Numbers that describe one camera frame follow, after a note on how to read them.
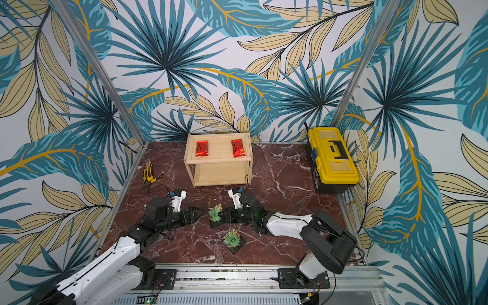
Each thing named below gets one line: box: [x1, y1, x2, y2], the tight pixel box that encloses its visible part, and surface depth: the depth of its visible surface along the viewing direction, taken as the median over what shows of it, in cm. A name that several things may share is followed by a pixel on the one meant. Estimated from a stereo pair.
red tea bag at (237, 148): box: [230, 138, 246, 158], surface depth 90 cm
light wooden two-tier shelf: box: [183, 132, 253, 189], surface depth 94 cm
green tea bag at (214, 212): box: [208, 203, 224, 223], surface depth 84 cm
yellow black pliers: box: [138, 169, 165, 195], surface depth 102 cm
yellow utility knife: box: [142, 159, 154, 182], surface depth 105 cm
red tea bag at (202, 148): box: [195, 140, 209, 157], surface depth 89 cm
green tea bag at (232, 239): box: [221, 228, 241, 248], surface depth 85 cm
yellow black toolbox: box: [306, 127, 360, 195], surface depth 94 cm
